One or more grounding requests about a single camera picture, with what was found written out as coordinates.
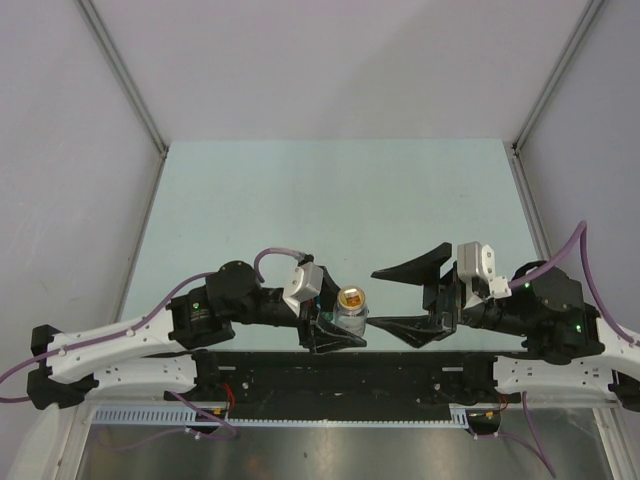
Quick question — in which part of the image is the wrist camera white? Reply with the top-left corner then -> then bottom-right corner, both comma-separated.
283,262 -> 324,316
456,241 -> 512,310

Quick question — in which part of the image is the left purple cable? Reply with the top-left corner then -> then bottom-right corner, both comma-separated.
0,246 -> 306,451

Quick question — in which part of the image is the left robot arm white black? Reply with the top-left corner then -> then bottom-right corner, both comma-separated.
27,257 -> 368,410

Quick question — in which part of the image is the gold bottle lid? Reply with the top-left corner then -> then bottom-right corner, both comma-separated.
337,286 -> 366,311

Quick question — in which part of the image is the right aluminium frame post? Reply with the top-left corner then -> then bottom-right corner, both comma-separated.
510,0 -> 609,152

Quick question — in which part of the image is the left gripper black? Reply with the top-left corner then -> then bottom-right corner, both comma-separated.
229,267 -> 368,354

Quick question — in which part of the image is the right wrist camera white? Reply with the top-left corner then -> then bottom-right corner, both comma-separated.
456,241 -> 512,310

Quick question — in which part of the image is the left aluminium frame post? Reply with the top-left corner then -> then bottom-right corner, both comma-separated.
74,0 -> 169,160

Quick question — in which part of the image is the clear pill bottle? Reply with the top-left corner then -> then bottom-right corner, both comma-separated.
333,302 -> 368,337

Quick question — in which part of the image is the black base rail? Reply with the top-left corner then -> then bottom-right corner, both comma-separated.
183,352 -> 505,420

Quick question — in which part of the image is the white cable duct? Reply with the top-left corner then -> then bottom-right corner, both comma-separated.
92,406 -> 501,429

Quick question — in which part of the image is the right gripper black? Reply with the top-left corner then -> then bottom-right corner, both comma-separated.
362,242 -> 530,348

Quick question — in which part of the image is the aluminium frame post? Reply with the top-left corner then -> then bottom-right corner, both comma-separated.
510,0 -> 609,152
74,0 -> 169,160

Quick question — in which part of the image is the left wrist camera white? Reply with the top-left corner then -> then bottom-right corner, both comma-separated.
283,262 -> 324,316

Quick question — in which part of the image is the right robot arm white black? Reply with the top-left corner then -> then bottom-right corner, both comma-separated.
368,242 -> 639,411

